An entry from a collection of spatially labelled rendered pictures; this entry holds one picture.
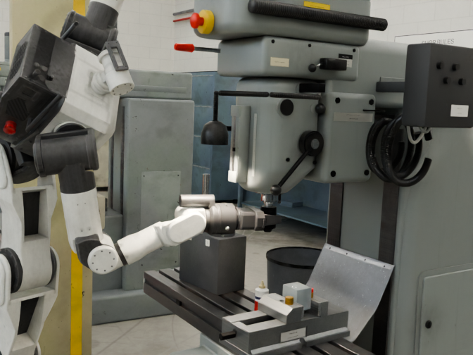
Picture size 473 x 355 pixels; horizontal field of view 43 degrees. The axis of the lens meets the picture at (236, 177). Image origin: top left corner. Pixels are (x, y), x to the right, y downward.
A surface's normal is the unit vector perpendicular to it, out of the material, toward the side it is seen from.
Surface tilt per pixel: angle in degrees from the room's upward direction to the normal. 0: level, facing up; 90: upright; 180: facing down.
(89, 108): 57
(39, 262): 80
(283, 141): 90
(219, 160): 90
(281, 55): 90
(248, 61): 90
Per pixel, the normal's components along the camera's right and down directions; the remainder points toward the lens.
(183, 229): 0.30, 0.18
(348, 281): -0.73, -0.42
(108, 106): 0.68, -0.44
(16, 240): -0.63, 0.07
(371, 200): -0.84, 0.04
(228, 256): 0.64, 0.12
